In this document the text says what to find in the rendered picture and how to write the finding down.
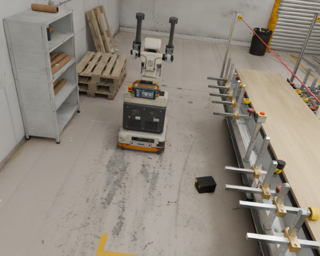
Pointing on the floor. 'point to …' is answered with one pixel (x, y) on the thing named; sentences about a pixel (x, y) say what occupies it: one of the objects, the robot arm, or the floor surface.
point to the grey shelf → (63, 43)
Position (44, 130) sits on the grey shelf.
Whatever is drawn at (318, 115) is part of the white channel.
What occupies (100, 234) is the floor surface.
